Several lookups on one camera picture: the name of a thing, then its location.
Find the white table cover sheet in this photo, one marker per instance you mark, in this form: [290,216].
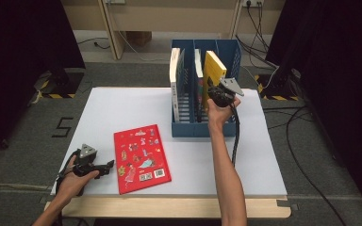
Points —
[113,103]

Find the white wall outlet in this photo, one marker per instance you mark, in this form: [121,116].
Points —
[115,1]
[253,2]

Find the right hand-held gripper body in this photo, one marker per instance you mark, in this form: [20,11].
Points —
[223,97]

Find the stand base with hazard tape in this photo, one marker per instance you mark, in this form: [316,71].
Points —
[278,89]
[63,84]

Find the dark blue book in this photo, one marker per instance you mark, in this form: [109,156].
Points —
[198,84]

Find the person's right hand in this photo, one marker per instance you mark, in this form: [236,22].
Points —
[220,116]

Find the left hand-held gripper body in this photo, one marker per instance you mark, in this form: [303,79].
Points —
[88,152]

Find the person's left hand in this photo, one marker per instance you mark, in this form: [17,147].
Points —
[70,186]

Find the white book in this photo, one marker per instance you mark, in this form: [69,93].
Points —
[174,81]

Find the yellow book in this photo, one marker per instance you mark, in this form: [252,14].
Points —
[213,67]

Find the blue plastic file rack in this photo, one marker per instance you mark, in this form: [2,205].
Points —
[188,129]

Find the brown cardboard box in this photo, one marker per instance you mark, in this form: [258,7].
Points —
[139,38]

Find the red book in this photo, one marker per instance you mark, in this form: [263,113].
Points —
[141,160]

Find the light wooden desk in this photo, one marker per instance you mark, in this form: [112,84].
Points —
[113,34]

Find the black curtain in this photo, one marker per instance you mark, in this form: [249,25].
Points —
[336,78]
[19,62]

